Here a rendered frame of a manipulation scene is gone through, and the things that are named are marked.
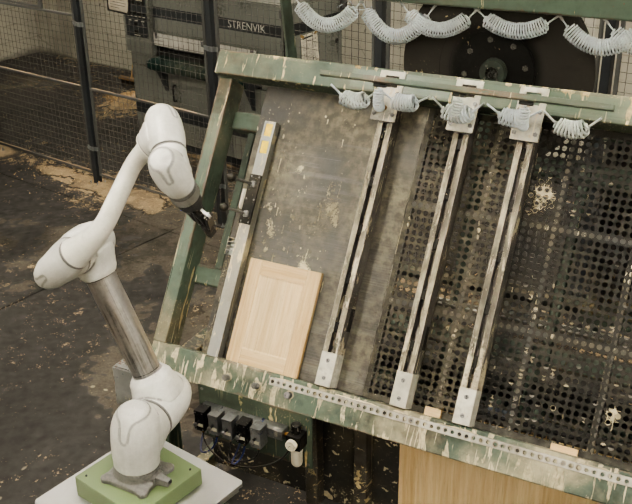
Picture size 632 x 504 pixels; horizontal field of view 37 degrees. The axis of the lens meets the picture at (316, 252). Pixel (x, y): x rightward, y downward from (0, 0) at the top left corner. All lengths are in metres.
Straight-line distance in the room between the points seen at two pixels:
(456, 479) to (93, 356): 2.58
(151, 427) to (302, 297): 0.83
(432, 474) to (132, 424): 1.24
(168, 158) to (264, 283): 1.19
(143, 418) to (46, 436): 1.93
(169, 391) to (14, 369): 2.43
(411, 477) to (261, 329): 0.82
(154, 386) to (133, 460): 0.26
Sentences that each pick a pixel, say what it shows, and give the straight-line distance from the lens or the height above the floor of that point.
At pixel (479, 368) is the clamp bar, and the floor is 1.09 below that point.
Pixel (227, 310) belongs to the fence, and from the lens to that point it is 3.74.
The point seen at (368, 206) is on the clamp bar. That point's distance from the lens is 3.52.
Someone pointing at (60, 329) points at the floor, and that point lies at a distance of 5.94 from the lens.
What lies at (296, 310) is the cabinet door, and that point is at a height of 1.10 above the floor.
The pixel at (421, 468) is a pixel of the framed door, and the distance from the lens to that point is 3.78.
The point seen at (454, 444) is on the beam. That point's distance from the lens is 3.37.
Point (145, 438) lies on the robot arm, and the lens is 3.15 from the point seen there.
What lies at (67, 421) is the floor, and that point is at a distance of 5.11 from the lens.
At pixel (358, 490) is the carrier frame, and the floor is 0.35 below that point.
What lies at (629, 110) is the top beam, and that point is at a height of 1.91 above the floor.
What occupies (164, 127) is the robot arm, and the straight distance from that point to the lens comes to 2.74.
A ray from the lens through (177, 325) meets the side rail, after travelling 3.90.
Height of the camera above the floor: 2.86
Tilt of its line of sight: 25 degrees down
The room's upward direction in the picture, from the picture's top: 1 degrees counter-clockwise
